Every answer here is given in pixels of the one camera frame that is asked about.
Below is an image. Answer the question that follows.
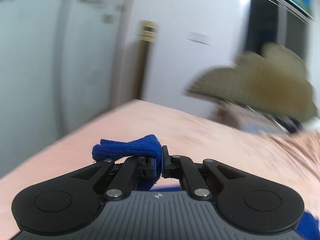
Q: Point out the pinkish beige pillow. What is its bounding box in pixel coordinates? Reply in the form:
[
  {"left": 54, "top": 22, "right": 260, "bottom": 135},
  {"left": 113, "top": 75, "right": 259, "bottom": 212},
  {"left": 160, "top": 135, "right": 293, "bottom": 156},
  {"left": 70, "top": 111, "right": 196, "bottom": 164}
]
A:
[{"left": 210, "top": 101, "right": 275, "bottom": 132}]

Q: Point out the olive green striped cloth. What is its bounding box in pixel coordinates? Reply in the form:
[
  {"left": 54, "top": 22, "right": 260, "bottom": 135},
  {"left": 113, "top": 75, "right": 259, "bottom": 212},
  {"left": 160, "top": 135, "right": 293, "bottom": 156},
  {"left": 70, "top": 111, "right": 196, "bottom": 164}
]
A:
[{"left": 184, "top": 42, "right": 318, "bottom": 123}]

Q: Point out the pink bed sheet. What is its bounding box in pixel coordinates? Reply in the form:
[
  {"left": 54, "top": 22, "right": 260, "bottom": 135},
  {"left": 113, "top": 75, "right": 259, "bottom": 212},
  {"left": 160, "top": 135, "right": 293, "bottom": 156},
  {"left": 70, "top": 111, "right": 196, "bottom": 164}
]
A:
[{"left": 0, "top": 99, "right": 320, "bottom": 240}]

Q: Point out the light blue cloth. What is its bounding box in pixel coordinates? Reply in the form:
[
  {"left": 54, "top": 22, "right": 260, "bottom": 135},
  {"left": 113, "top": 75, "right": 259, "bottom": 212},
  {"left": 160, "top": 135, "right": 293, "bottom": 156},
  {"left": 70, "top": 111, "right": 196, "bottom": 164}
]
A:
[{"left": 244, "top": 122, "right": 280, "bottom": 134}]

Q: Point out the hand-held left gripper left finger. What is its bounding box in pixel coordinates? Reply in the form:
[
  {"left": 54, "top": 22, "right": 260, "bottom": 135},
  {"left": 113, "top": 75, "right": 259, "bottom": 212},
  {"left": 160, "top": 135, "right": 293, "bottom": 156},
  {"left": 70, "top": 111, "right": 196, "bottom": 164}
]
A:
[{"left": 71, "top": 153, "right": 159, "bottom": 201}]

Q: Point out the blue knit garment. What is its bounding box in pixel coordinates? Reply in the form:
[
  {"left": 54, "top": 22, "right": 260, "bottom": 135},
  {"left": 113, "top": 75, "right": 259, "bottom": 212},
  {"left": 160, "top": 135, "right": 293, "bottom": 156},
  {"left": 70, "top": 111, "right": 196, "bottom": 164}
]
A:
[{"left": 92, "top": 135, "right": 320, "bottom": 240}]

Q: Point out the white wardrobe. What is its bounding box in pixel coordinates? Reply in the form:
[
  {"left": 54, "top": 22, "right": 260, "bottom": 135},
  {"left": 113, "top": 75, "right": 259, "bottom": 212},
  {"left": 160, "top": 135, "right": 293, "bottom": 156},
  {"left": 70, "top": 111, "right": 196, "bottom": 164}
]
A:
[{"left": 0, "top": 0, "right": 140, "bottom": 175}]

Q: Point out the dark window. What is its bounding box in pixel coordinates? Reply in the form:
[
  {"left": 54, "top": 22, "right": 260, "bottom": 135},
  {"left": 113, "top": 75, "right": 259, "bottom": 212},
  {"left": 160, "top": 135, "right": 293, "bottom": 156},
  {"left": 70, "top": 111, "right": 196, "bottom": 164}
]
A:
[{"left": 246, "top": 0, "right": 310, "bottom": 60}]

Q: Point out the wooden board with striped end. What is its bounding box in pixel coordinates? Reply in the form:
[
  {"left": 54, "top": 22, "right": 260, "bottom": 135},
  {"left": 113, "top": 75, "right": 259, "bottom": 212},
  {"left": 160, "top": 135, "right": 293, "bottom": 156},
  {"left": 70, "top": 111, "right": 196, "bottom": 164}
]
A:
[{"left": 131, "top": 21, "right": 158, "bottom": 100}]

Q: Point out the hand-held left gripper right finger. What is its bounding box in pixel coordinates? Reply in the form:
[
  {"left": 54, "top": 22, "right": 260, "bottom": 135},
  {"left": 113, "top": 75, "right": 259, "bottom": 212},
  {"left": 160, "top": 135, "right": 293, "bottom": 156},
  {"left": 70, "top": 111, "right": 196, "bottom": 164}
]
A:
[{"left": 161, "top": 145, "right": 241, "bottom": 201}]

